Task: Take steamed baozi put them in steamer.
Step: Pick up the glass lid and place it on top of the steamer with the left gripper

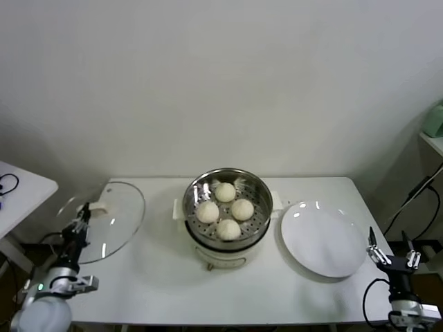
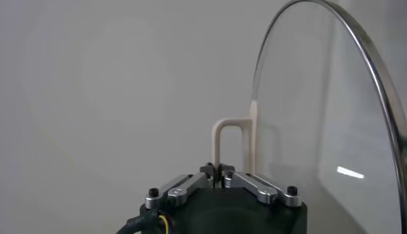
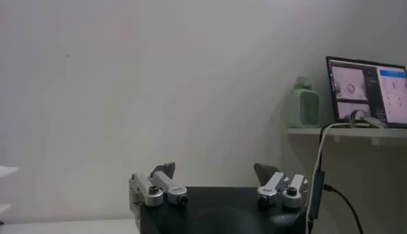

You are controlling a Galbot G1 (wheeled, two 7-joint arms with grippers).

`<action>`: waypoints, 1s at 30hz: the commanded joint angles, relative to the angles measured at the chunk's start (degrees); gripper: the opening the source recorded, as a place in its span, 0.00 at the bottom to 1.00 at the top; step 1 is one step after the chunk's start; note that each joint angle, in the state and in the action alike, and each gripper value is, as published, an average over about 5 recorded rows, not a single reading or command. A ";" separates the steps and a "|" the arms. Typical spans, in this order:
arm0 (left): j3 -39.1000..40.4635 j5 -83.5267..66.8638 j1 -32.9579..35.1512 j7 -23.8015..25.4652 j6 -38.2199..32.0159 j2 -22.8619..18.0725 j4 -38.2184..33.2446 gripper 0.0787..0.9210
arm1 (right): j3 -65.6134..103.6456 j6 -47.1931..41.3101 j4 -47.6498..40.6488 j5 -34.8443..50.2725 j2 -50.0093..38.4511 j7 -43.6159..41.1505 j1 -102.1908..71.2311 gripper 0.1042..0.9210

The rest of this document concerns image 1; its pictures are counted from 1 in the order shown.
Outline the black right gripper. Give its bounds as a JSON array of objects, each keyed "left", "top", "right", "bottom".
[{"left": 365, "top": 226, "right": 423, "bottom": 302}]

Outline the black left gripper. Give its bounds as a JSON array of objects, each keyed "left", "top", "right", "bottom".
[{"left": 60, "top": 202, "right": 93, "bottom": 268}]

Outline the glass lid with cream handle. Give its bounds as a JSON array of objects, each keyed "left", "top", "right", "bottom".
[{"left": 55, "top": 181, "right": 146, "bottom": 266}]

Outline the white steamed baozi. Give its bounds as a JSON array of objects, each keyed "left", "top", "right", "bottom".
[
  {"left": 196, "top": 201, "right": 221, "bottom": 224},
  {"left": 216, "top": 218, "right": 242, "bottom": 242},
  {"left": 230, "top": 199, "right": 255, "bottom": 221},
  {"left": 215, "top": 182, "right": 237, "bottom": 203}
]

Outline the white side table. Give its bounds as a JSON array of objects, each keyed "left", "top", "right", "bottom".
[{"left": 0, "top": 160, "right": 59, "bottom": 305}]

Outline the white round plate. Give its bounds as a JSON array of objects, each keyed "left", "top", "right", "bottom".
[{"left": 280, "top": 200, "right": 368, "bottom": 279}]

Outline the white shelf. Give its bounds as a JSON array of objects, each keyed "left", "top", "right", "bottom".
[{"left": 417, "top": 130, "right": 443, "bottom": 183}]

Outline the pale green appliance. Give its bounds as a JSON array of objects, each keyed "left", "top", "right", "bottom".
[{"left": 424, "top": 99, "right": 443, "bottom": 138}]

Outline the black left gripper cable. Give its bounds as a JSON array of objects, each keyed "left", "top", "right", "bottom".
[{"left": 33, "top": 232, "right": 65, "bottom": 274}]

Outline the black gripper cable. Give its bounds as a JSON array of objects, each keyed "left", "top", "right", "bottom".
[
  {"left": 33, "top": 232, "right": 65, "bottom": 274},
  {"left": 362, "top": 278, "right": 392, "bottom": 328}
]

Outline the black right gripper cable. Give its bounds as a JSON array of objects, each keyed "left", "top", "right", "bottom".
[{"left": 362, "top": 278, "right": 392, "bottom": 328}]

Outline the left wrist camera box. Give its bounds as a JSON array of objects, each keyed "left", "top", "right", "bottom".
[{"left": 67, "top": 275, "right": 100, "bottom": 293}]

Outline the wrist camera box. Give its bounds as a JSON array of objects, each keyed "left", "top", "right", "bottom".
[
  {"left": 387, "top": 309, "right": 442, "bottom": 329},
  {"left": 67, "top": 275, "right": 100, "bottom": 293}
]

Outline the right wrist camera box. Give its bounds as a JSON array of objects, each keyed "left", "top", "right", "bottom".
[{"left": 387, "top": 309, "right": 442, "bottom": 329}]

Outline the black power cable with adapter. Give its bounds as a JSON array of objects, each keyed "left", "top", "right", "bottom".
[{"left": 382, "top": 174, "right": 440, "bottom": 241}]

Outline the thin black cable loop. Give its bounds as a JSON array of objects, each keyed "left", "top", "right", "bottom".
[{"left": 0, "top": 174, "right": 20, "bottom": 199}]

